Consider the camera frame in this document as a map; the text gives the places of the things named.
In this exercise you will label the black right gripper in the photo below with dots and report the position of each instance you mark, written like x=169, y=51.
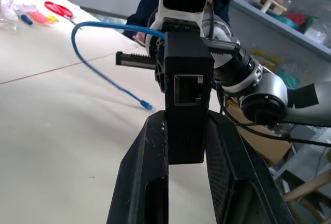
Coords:
x=134, y=58

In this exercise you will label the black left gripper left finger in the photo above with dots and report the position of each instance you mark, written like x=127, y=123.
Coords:
x=134, y=172

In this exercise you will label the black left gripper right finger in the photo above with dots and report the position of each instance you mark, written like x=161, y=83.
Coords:
x=240, y=177

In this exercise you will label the small black box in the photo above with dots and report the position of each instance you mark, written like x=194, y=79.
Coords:
x=186, y=131

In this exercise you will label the brown cardboard box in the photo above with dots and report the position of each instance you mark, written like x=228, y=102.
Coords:
x=269, y=143

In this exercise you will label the person in dark blue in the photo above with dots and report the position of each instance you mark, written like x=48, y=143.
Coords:
x=141, y=14

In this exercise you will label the wooden chair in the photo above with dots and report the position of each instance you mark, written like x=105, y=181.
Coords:
x=305, y=190

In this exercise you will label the yellow packets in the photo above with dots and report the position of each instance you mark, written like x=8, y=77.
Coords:
x=266, y=58

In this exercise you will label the yellow plastic item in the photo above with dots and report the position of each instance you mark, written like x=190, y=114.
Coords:
x=52, y=18

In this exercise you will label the red scissors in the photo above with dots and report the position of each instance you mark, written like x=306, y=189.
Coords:
x=58, y=8

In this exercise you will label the grey-blue shelf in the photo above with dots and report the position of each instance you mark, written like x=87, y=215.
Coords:
x=284, y=30

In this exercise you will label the wooden stand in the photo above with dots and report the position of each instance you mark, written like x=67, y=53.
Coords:
x=271, y=1

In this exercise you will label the pink plastic item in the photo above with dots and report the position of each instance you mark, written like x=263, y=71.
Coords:
x=38, y=17

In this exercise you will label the red and green bags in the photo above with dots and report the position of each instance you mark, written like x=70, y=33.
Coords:
x=294, y=18

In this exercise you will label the blue marker pen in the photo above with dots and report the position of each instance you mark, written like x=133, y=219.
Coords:
x=26, y=18

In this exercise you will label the clear plastic bag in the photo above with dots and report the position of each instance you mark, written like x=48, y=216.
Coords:
x=7, y=1

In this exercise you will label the grey metal frame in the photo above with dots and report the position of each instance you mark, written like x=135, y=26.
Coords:
x=305, y=156

